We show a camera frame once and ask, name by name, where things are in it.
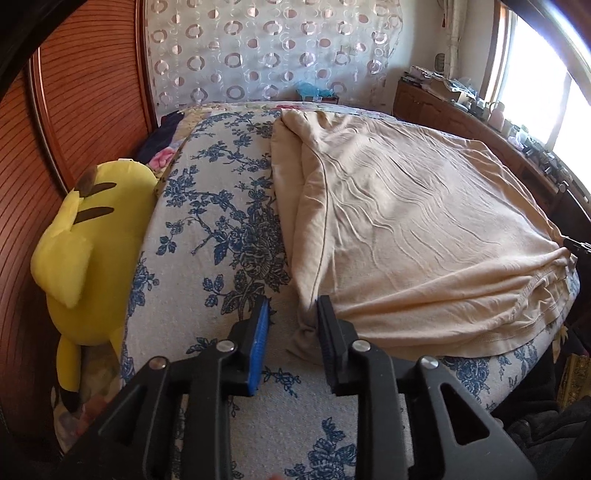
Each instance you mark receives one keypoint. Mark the blue floral bed sheet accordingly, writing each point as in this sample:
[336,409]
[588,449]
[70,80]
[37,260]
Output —
[207,254]

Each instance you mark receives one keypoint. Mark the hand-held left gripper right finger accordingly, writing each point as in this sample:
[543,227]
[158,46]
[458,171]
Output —
[330,353]

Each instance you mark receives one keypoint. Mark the dark blue blanket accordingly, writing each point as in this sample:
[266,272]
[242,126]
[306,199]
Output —
[159,134]

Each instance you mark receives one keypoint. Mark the white wrapped pipe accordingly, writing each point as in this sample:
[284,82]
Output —
[455,37]

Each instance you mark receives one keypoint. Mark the sheer circle-patterned curtain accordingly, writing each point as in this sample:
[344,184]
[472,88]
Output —
[268,50]

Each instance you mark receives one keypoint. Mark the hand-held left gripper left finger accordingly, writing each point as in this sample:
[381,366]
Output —
[261,344]

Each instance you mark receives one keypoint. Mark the yellow plush toy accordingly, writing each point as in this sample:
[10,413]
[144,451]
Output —
[92,254]

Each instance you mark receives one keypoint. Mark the cardboard box with clutter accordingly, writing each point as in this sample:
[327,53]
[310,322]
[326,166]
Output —
[434,85]

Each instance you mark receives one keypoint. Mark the wood-framed window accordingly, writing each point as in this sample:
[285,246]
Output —
[545,69]

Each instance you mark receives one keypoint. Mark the pink floral quilt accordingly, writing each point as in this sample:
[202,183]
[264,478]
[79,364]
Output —
[161,157]

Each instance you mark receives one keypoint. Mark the white bottle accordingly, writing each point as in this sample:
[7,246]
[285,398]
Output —
[496,116]

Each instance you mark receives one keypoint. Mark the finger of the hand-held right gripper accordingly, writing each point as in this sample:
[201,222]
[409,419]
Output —
[579,244]

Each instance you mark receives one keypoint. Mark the brown slatted wooden wardrobe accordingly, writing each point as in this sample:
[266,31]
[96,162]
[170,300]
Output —
[92,92]

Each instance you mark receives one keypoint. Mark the long wooden cabinet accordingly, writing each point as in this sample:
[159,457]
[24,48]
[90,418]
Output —
[425,106]

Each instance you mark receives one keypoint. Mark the beige printed t-shirt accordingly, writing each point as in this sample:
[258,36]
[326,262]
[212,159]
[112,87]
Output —
[415,230]

